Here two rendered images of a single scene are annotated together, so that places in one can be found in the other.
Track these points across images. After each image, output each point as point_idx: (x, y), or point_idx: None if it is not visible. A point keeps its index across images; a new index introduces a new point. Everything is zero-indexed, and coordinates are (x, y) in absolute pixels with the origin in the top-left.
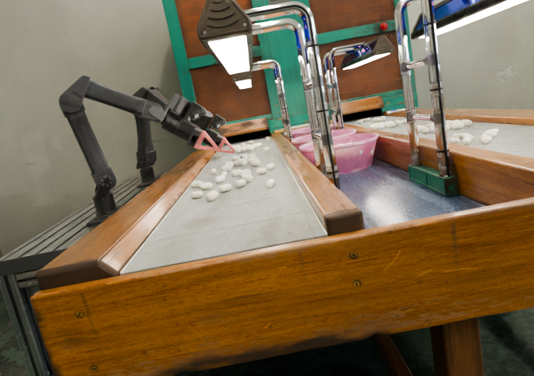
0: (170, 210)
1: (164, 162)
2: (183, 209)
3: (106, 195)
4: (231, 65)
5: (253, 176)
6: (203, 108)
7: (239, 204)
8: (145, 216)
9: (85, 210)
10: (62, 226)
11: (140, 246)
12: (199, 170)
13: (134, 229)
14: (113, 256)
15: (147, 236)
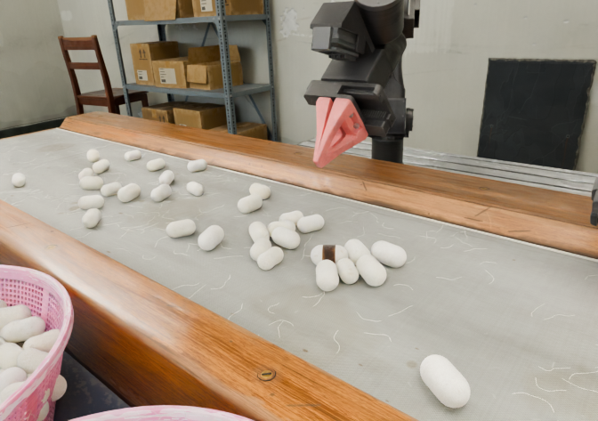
0: (133, 147)
1: None
2: (117, 150)
3: (372, 139)
4: None
5: (104, 200)
6: (314, 30)
7: (36, 162)
8: (114, 129)
9: (509, 167)
10: (411, 154)
11: (79, 133)
12: (366, 198)
13: (94, 125)
14: (68, 122)
15: (90, 135)
